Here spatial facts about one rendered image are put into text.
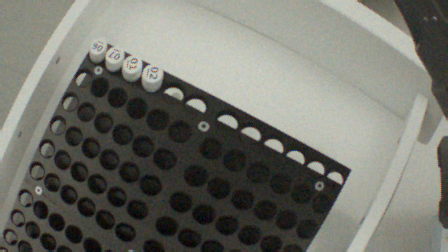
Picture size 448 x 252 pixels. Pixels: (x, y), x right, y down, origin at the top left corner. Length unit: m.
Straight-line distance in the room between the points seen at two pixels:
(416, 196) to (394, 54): 0.18
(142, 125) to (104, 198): 0.05
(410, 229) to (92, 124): 0.28
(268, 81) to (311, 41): 0.04
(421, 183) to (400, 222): 0.04
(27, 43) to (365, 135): 1.04
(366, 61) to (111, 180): 0.18
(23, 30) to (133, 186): 1.09
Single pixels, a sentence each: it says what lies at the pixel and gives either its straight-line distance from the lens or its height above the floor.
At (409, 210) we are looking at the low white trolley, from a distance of 0.81.
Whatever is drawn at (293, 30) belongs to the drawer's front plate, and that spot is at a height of 0.87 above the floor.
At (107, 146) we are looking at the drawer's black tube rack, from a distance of 0.65.
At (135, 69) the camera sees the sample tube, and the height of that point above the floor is 0.91.
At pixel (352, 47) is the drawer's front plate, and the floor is 0.89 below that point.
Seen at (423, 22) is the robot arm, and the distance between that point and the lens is 0.48.
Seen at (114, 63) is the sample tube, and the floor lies 0.91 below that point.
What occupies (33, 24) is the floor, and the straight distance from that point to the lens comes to 1.72.
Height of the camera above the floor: 1.51
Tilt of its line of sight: 68 degrees down
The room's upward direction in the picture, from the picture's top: 12 degrees clockwise
